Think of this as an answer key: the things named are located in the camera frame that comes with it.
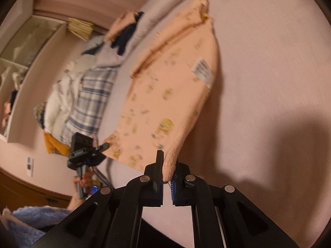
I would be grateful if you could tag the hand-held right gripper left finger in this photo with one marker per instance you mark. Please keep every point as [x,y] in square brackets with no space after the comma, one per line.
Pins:
[161,191]

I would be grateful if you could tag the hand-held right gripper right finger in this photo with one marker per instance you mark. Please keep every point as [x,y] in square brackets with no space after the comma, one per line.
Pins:
[173,193]

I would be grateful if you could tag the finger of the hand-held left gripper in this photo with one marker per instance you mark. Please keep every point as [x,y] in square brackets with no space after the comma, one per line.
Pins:
[103,147]

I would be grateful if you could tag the peach cartoon print garment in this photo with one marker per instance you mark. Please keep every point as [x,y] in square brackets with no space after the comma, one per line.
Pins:
[168,87]

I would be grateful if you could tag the person's left forearm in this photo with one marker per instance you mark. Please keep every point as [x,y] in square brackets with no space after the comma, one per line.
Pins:
[75,202]

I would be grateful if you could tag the dark clothes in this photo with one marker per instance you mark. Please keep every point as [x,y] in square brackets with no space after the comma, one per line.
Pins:
[126,35]

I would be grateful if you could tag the person's left hand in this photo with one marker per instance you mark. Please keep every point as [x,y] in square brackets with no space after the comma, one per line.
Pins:
[86,179]

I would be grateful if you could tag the orange cloth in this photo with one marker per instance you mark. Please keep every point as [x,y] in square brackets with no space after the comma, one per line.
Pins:
[55,144]

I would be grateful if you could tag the plaid pillow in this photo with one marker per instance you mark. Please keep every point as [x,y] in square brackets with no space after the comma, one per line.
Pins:
[90,103]

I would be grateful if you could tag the white blanket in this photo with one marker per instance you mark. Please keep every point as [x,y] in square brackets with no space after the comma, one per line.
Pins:
[60,100]

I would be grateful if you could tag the patterned knit cloth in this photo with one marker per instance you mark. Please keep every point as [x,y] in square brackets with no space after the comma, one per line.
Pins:
[39,115]

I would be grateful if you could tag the brown wooden cabinet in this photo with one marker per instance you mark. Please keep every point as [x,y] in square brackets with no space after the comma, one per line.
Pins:
[28,188]

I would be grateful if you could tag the white shelf unit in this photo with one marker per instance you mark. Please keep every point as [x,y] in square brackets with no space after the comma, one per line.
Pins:
[38,64]

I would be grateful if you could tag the blue fluffy clothing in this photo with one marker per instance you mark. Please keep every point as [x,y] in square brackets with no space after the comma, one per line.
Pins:
[33,222]

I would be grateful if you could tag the grey cloth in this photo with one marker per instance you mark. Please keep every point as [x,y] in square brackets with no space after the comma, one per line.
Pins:
[99,49]

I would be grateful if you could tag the yellowish striped bundle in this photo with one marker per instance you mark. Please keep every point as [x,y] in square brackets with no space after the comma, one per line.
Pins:
[80,28]

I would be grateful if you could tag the peach cloth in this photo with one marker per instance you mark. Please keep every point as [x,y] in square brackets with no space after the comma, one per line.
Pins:
[117,27]

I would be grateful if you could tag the pink bed sheet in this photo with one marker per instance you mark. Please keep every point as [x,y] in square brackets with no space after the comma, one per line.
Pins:
[258,82]

